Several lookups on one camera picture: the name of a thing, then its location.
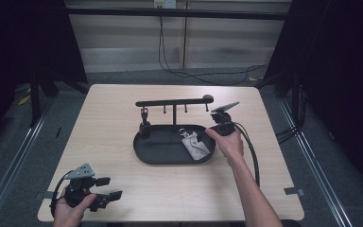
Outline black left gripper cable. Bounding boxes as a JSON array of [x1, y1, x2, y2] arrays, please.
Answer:
[[49, 171, 74, 218]]

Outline white patterned key pouch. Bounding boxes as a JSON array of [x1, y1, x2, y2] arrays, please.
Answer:
[[179, 127, 212, 161]]

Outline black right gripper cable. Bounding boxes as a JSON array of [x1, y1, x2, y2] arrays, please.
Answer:
[[233, 121, 262, 187]]

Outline yellow floor tape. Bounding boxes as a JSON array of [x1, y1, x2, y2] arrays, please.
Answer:
[[17, 94, 32, 106]]

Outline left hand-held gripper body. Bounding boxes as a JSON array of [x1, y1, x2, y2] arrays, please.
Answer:
[[63, 163, 108, 212]]

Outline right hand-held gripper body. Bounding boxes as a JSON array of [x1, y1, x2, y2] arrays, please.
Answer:
[[210, 101, 240, 137]]

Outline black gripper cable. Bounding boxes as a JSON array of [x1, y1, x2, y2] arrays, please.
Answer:
[[233, 121, 262, 187], [49, 171, 74, 218]]

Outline black metal stand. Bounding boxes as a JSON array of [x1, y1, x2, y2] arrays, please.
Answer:
[[27, 72, 42, 129]]

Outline black curtain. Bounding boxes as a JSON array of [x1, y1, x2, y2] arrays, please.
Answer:
[[0, 0, 88, 152], [264, 0, 363, 202]]

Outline white wall socket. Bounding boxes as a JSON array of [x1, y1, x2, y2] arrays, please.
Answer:
[[153, 0, 178, 9]]

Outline person's right hand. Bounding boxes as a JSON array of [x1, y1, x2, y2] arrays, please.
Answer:
[[204, 127, 245, 167]]

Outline black key rack with tray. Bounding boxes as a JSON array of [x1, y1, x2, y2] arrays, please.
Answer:
[[132, 94, 217, 166]]

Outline person's left hand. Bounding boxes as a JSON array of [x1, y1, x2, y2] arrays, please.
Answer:
[[52, 185, 97, 227]]

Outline black floor cables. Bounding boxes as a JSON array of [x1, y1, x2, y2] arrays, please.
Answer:
[[275, 84, 308, 145]]

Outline black horizontal frame bar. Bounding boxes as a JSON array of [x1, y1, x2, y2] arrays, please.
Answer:
[[64, 7, 292, 22]]

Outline grey tape piece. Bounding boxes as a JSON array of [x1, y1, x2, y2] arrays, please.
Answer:
[[35, 190, 55, 201], [283, 186, 305, 197]]

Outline aluminium floor rail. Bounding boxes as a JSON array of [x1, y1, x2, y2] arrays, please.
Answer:
[[278, 98, 357, 227], [0, 97, 56, 227]]

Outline black wall cable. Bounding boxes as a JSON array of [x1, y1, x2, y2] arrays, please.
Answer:
[[158, 15, 269, 87]]

